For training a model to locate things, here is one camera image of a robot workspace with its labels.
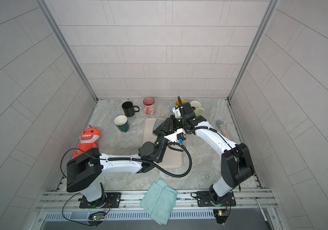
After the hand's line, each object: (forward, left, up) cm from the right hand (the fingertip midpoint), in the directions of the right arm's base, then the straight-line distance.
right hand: (164, 124), depth 81 cm
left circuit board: (-39, +32, -13) cm, 52 cm away
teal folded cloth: (-35, +4, -16) cm, 39 cm away
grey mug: (+3, +4, -2) cm, 5 cm away
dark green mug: (+11, +29, -11) cm, 32 cm away
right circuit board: (-42, -26, -20) cm, 53 cm away
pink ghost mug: (+21, +10, -7) cm, 24 cm away
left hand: (-4, -3, +12) cm, 13 cm away
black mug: (+21, +25, -8) cm, 34 cm away
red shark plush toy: (-1, +45, -7) cm, 46 cm away
